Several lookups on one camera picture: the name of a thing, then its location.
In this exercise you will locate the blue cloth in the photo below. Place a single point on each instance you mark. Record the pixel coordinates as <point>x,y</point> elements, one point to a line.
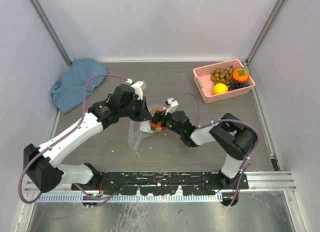
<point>68,92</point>

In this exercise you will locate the aluminium frame post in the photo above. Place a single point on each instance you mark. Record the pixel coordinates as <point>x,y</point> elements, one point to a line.
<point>267,26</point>
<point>50,30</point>

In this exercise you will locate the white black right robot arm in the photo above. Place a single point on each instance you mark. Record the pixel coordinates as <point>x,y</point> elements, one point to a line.
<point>237,138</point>

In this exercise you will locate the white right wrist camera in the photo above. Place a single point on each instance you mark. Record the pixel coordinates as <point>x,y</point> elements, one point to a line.
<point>171,105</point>

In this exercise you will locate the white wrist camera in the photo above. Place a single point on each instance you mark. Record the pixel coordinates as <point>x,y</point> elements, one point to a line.
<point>138,86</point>
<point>171,105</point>

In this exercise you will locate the yellow round fruit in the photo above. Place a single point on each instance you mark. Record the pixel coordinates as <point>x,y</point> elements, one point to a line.
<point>219,88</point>

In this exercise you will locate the aluminium frame post left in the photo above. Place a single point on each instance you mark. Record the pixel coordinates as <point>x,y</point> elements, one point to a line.
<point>50,30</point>

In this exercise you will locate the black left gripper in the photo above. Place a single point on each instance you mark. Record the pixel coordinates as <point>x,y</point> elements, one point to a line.
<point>144,114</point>

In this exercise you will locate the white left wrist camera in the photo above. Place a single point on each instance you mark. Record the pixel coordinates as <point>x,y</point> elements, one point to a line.
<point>138,86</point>

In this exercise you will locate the orange-yellow peach fruit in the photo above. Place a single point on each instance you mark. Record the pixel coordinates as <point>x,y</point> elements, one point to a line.
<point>157,129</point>

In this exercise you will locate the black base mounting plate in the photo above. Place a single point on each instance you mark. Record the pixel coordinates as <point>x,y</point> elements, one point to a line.
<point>165,183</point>

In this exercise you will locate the clear zip top bag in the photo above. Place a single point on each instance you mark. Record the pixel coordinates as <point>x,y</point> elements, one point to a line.
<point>137,132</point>

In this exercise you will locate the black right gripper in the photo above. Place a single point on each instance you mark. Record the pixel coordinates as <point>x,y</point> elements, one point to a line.
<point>160,116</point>

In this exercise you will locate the aluminium frame post right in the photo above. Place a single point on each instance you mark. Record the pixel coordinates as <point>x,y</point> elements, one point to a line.
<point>267,26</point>

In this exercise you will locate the dark grape bunch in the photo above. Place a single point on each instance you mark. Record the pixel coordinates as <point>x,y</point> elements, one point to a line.
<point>237,85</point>

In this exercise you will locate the pink perforated plastic basket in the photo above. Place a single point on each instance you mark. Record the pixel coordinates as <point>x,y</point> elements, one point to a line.
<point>202,78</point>

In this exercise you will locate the brown longan bunch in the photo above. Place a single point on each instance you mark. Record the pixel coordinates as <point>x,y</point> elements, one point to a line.
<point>223,76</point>

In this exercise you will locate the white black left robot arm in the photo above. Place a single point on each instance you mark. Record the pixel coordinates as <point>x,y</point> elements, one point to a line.
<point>43,164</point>

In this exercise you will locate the orange persimmon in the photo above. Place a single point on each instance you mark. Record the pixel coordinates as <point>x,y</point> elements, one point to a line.
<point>240,75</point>

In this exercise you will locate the white slotted cable duct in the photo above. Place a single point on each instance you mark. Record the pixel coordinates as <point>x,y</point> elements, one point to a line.
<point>73,197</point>

